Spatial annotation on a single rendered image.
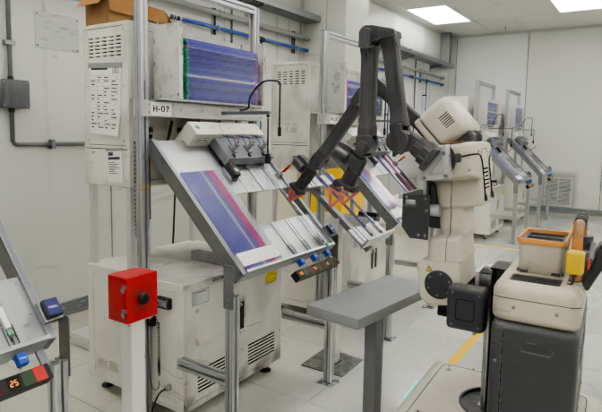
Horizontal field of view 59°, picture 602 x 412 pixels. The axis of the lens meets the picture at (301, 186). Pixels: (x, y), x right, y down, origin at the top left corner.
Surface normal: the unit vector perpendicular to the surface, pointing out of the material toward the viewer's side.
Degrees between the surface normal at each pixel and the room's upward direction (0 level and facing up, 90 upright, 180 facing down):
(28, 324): 46
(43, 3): 90
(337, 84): 90
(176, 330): 90
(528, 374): 95
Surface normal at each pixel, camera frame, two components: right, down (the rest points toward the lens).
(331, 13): -0.55, 0.07
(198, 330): 0.83, 0.07
